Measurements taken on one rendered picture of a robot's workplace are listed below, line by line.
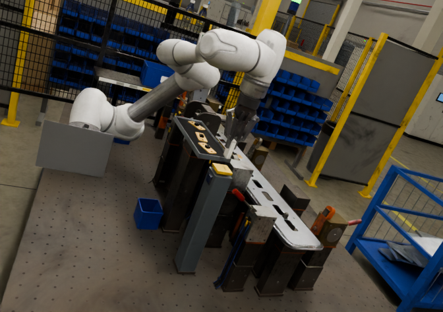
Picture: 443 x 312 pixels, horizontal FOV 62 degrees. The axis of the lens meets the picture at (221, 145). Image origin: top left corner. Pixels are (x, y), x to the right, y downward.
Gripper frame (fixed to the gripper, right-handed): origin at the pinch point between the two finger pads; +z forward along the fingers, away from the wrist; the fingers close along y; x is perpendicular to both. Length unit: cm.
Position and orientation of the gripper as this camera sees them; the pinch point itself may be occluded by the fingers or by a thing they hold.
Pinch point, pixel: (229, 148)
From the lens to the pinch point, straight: 129.9
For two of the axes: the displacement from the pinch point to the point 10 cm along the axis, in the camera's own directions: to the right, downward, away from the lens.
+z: -3.4, 8.8, 3.4
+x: -3.5, -4.6, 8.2
